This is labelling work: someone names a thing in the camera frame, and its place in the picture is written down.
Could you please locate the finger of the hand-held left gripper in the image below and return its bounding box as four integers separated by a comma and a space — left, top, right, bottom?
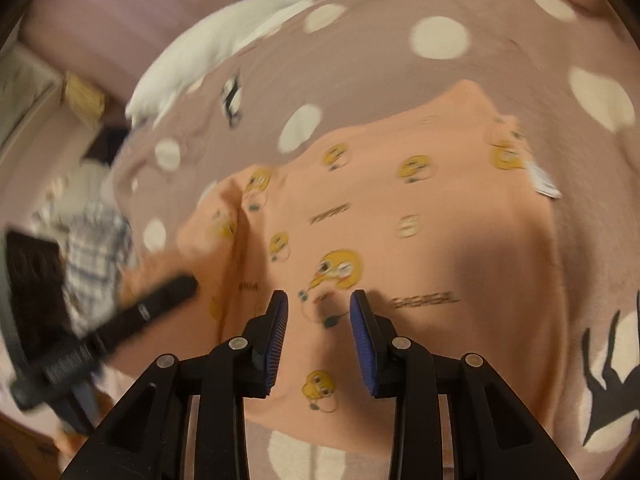
92, 274, 199, 356

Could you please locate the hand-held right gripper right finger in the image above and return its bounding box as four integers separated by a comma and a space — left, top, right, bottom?
349, 290, 576, 480

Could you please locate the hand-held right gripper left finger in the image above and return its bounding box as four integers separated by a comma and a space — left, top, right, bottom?
60, 290, 290, 480

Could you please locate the orange cartoon print shirt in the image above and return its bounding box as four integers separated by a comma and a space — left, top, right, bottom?
122, 80, 571, 456

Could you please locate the black flat object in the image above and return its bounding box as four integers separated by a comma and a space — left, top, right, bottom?
5, 232, 68, 361

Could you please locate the plaid quilt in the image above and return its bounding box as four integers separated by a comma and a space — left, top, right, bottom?
32, 200, 138, 321

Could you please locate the beige pillow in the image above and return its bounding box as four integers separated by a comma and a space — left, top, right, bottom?
80, 160, 118, 206

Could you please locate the dark brown cloth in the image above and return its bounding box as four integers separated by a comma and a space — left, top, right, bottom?
85, 127, 131, 166

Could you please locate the white goose plush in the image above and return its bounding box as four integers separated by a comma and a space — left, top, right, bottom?
125, 0, 381, 121

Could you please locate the mauve polka dot blanket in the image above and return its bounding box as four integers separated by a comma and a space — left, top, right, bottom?
55, 0, 640, 480

